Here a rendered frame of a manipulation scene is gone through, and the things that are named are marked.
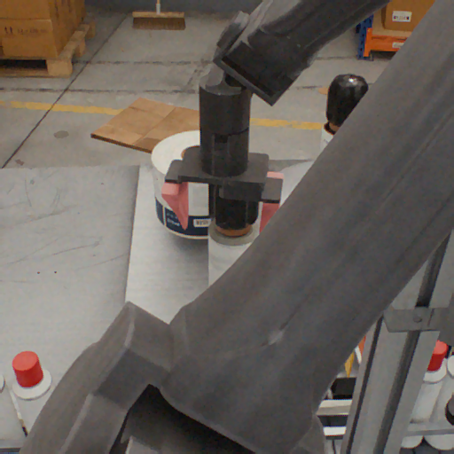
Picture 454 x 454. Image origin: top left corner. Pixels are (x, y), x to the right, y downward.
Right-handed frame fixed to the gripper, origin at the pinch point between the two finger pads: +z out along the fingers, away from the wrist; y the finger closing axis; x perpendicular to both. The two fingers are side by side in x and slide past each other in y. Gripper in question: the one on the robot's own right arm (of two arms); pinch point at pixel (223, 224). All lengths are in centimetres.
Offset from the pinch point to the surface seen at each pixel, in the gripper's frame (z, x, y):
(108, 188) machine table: 38, -58, 37
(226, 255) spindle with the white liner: 16.9, -13.6, 1.3
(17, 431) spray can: 26.8, 16.8, 26.0
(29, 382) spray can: 15.2, 16.6, 21.9
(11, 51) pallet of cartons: 102, -287, 181
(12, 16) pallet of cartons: 79, -287, 175
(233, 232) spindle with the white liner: 12.9, -14.7, 0.4
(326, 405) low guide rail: 29.3, 3.7, -16.6
